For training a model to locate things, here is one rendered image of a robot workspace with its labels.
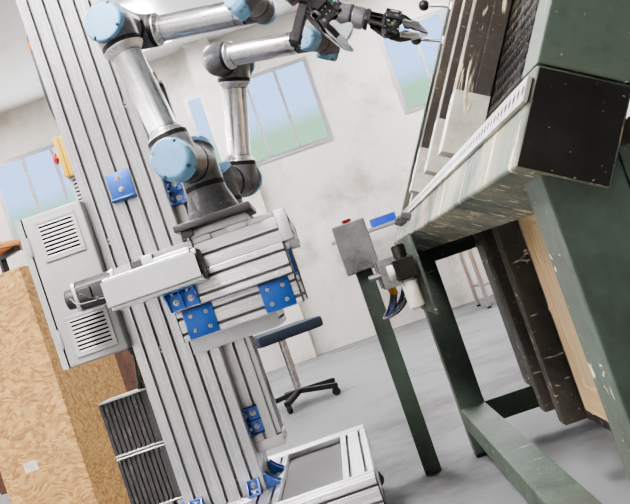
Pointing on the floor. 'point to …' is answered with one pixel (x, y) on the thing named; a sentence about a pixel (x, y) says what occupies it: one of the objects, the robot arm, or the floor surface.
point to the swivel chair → (292, 360)
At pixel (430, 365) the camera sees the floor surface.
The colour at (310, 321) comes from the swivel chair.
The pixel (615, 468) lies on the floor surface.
